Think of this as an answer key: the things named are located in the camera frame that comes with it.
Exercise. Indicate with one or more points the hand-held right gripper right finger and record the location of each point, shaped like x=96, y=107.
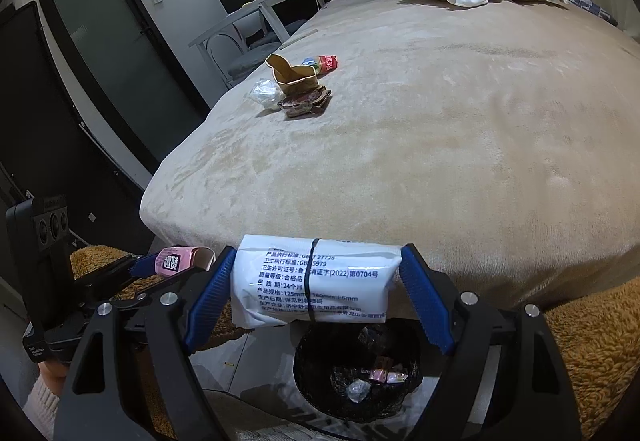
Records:
x=425, y=301

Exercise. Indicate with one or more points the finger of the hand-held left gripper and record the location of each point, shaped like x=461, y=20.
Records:
x=145, y=266
x=175, y=283

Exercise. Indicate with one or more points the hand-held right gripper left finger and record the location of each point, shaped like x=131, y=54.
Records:
x=210, y=301

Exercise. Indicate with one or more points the pink drink carton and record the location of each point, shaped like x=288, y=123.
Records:
x=185, y=258

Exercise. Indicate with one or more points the pink yellow snack packet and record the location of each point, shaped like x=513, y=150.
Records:
x=382, y=375

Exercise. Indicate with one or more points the white wipes packet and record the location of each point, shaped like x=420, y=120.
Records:
x=320, y=281

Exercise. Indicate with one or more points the blue white packet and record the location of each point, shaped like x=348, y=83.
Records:
x=359, y=391

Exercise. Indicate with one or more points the trash bin with black bag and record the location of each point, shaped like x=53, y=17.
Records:
x=312, y=371

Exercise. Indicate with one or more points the person's left forearm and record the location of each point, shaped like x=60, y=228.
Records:
x=40, y=413

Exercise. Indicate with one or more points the person's left hand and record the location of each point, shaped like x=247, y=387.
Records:
x=52, y=376

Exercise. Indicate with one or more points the black door panel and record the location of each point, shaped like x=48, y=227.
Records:
x=60, y=131

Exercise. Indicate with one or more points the beige bed blanket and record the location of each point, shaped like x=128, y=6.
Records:
x=425, y=146

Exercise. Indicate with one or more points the person's right leg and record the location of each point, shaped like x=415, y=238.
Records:
x=600, y=346

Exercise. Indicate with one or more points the white crumpled plastic ball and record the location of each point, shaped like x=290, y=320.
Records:
x=264, y=93

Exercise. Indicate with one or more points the dark brown wrapper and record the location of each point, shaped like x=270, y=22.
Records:
x=302, y=103

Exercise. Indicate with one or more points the white chair grey cushion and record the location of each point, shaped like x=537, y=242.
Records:
x=295, y=26
x=247, y=63

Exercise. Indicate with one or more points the black framed glass door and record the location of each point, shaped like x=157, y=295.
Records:
x=115, y=41

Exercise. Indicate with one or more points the crushed brown paper cup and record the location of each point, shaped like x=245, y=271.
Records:
x=295, y=76

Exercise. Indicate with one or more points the clear plastic bottle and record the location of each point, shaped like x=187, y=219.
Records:
x=327, y=63

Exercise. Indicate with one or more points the white table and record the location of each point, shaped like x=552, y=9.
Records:
x=235, y=16

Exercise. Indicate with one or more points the flat grey strip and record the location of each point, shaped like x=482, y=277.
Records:
x=300, y=35

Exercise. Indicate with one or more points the blue patterned pillow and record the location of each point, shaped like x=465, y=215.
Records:
x=590, y=6

